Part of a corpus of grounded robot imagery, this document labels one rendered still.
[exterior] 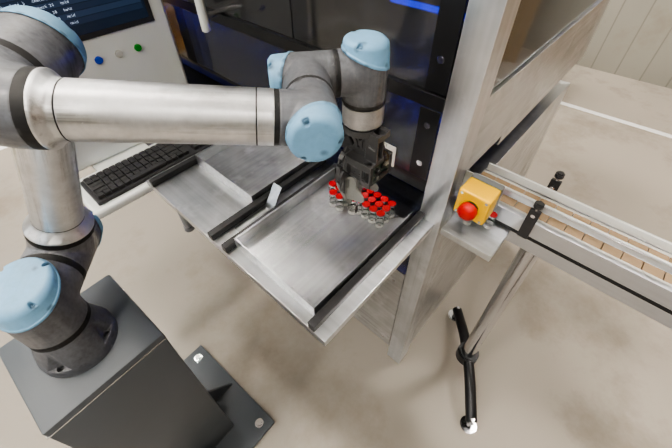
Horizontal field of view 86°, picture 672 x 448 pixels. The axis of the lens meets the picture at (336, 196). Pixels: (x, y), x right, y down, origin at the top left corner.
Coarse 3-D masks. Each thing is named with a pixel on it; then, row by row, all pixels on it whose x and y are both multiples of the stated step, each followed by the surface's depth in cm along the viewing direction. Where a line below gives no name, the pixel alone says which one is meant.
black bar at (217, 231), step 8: (304, 168) 103; (312, 168) 104; (296, 176) 100; (304, 176) 103; (280, 184) 98; (288, 184) 99; (280, 192) 98; (256, 200) 94; (264, 200) 94; (248, 208) 92; (256, 208) 93; (232, 216) 90; (240, 216) 90; (224, 224) 88; (232, 224) 89; (208, 232) 86; (216, 232) 86; (224, 232) 88
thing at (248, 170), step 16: (208, 160) 109; (224, 160) 109; (240, 160) 108; (256, 160) 108; (272, 160) 108; (288, 160) 108; (224, 176) 98; (240, 176) 103; (256, 176) 103; (272, 176) 103; (288, 176) 101; (240, 192) 96; (256, 192) 94
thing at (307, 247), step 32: (320, 192) 98; (256, 224) 86; (288, 224) 90; (320, 224) 90; (352, 224) 90; (384, 224) 90; (256, 256) 79; (288, 256) 83; (320, 256) 83; (352, 256) 83; (288, 288) 75; (320, 288) 77
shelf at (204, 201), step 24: (168, 168) 106; (192, 168) 106; (168, 192) 99; (192, 192) 99; (216, 192) 99; (288, 192) 99; (384, 192) 99; (408, 192) 99; (192, 216) 93; (216, 216) 93; (216, 240) 87; (408, 240) 87; (240, 264) 82; (384, 264) 82; (264, 288) 78; (360, 288) 78; (288, 312) 75; (336, 312) 74
